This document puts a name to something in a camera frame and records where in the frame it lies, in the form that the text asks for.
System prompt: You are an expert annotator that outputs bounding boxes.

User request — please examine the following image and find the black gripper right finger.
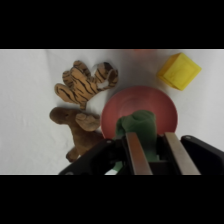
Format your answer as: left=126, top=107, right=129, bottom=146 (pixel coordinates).
left=164, top=132, right=202, bottom=176

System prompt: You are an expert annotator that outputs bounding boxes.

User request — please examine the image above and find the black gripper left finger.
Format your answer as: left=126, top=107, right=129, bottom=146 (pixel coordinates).
left=125, top=132, right=154, bottom=176

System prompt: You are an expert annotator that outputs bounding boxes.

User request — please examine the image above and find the yellow cube block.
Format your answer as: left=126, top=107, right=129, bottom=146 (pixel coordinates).
left=156, top=52, right=203, bottom=92

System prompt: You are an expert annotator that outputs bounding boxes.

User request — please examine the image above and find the green triangle block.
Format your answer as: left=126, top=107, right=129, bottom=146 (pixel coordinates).
left=105, top=109, right=160, bottom=176

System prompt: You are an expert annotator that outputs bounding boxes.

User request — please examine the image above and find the pink bowl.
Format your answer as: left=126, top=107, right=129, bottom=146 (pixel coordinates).
left=100, top=85, right=179, bottom=141

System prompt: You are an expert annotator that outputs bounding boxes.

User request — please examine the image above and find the brown plush moose toy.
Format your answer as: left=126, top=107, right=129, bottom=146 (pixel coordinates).
left=49, top=59, right=120, bottom=164

